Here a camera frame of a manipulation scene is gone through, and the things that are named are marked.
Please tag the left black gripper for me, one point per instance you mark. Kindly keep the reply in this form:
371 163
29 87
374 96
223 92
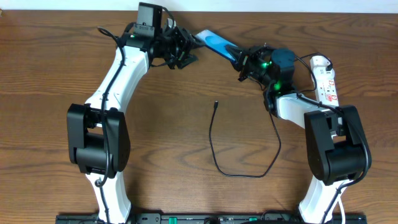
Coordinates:
180 46

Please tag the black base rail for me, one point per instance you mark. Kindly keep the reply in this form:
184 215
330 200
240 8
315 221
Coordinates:
156 218

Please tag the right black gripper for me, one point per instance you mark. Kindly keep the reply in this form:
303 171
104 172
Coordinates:
245 62

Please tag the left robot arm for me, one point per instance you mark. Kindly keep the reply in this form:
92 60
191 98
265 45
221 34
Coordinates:
98 139

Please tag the blue Galaxy smartphone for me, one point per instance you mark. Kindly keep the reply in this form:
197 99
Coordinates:
216 43

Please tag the white power strip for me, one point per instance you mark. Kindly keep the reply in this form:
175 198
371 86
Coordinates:
325 79

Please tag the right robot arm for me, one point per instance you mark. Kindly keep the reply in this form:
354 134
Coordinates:
337 150

